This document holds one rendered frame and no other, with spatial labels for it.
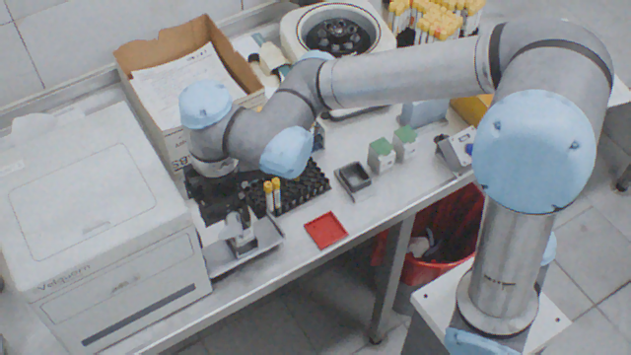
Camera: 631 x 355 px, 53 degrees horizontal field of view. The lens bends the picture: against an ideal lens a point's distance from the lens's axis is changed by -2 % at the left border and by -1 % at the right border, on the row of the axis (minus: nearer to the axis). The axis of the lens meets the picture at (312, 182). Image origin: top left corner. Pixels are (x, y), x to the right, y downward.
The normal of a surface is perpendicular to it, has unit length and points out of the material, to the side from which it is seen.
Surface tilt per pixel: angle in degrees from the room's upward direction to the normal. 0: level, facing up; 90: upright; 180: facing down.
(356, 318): 0
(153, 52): 87
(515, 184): 80
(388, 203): 0
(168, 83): 1
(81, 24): 90
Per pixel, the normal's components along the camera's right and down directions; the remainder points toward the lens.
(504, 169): -0.44, 0.61
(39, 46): 0.52, 0.70
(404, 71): -0.62, 0.11
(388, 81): -0.58, 0.35
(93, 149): 0.00, -0.58
